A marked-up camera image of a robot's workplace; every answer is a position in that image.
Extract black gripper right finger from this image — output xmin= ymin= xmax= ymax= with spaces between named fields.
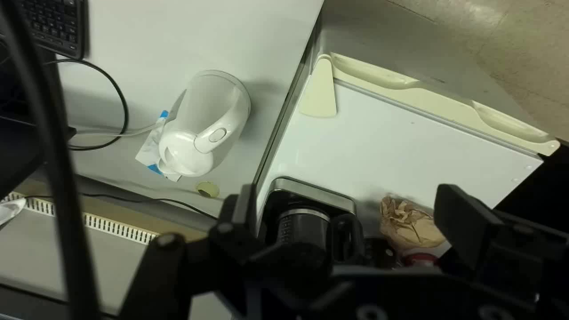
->
xmin=433 ymin=184 xmax=569 ymax=320

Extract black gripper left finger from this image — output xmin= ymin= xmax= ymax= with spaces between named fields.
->
xmin=117 ymin=184 xmax=259 ymax=320

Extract black silver coffee machine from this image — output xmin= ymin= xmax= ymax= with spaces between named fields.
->
xmin=259 ymin=175 xmax=360 ymax=265

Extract small red silver can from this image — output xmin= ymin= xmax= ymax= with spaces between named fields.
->
xmin=401 ymin=251 xmax=437 ymax=269

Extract small yellowish round object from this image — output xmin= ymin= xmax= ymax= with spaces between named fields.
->
xmin=195 ymin=180 xmax=222 ymax=200

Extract brown paper bag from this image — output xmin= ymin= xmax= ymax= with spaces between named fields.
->
xmin=378 ymin=194 xmax=449 ymax=255

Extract white blue paper packet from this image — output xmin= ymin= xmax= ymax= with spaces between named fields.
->
xmin=133 ymin=107 xmax=184 ymax=184

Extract white electric kettle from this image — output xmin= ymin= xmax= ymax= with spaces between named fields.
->
xmin=156 ymin=68 xmax=254 ymax=178

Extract white mini fridge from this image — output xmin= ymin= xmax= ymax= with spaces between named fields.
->
xmin=254 ymin=52 xmax=561 ymax=242

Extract black monitor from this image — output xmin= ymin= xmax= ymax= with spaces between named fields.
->
xmin=0 ymin=52 xmax=78 ymax=201

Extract black computer keyboard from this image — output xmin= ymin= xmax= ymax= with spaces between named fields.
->
xmin=15 ymin=0 xmax=90 ymax=61

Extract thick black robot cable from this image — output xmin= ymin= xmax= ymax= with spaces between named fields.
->
xmin=0 ymin=0 xmax=102 ymax=320

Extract thin black cable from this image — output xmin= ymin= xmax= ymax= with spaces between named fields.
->
xmin=54 ymin=57 xmax=131 ymax=153

